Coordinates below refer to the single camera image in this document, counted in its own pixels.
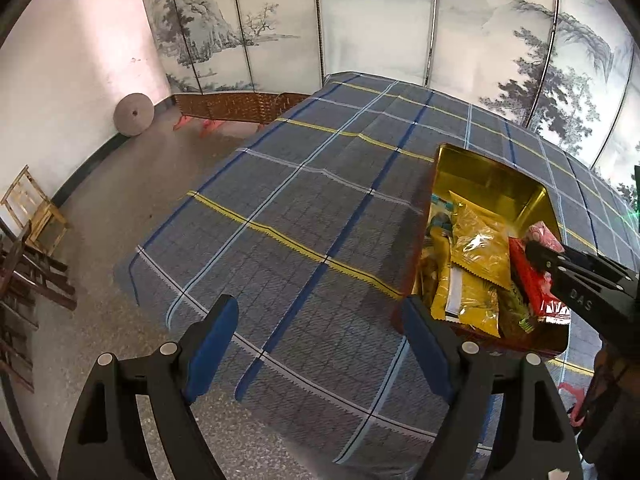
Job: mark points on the ink landscape folding screen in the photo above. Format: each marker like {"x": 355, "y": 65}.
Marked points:
{"x": 375, "y": 20}

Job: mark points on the teal candy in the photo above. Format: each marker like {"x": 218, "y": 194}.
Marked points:
{"x": 442, "y": 204}

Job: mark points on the person's right forearm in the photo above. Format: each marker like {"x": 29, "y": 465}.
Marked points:
{"x": 612, "y": 400}

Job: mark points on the blue plaid tablecloth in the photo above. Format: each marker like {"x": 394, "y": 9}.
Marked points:
{"x": 300, "y": 220}

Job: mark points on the red plastic foot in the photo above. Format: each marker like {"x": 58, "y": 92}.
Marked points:
{"x": 182, "y": 123}
{"x": 209, "y": 129}

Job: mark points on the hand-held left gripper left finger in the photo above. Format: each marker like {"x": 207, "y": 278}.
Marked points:
{"x": 210, "y": 350}

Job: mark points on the bamboo folding chair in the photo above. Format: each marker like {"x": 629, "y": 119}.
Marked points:
{"x": 35, "y": 210}

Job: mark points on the red tin box gold inside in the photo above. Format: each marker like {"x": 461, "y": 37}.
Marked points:
{"x": 490, "y": 175}

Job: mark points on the small cartoon candy packet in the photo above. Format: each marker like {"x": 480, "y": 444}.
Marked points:
{"x": 517, "y": 312}

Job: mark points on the round stone disc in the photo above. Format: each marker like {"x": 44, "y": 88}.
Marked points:
{"x": 132, "y": 114}

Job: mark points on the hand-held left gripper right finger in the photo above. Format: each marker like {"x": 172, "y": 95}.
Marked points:
{"x": 425, "y": 350}

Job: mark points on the red foil snack packet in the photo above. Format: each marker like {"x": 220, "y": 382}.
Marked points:
{"x": 532, "y": 285}

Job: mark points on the gold foil snack packet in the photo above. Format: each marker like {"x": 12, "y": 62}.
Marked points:
{"x": 480, "y": 240}
{"x": 475, "y": 305}

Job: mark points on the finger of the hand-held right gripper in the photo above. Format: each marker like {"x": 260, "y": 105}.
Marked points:
{"x": 542, "y": 255}

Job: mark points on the pink snack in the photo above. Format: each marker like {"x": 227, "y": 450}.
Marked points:
{"x": 545, "y": 235}

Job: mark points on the stack of dark wooden chairs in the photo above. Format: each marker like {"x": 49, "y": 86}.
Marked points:
{"x": 30, "y": 300}

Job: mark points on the woven wicker fence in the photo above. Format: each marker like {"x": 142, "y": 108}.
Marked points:
{"x": 235, "y": 107}

